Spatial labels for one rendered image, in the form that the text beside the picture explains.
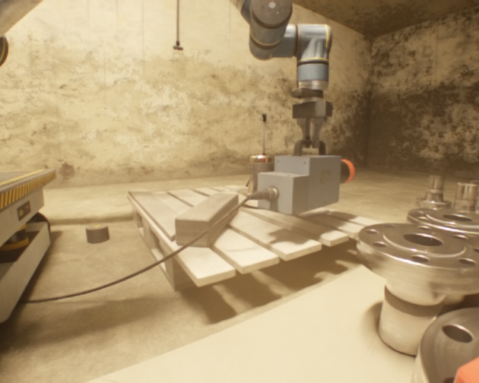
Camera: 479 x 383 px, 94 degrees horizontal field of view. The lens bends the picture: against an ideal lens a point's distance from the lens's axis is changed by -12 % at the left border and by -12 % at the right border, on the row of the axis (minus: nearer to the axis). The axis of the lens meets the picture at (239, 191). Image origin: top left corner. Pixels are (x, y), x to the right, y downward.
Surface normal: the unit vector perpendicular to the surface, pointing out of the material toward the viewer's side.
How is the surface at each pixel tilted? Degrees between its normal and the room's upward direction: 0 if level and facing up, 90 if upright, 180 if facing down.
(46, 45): 90
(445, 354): 0
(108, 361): 0
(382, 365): 0
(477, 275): 90
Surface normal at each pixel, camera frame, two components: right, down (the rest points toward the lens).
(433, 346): 0.00, -0.98
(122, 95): 0.51, 0.15
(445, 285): -0.31, 0.16
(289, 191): -0.75, 0.11
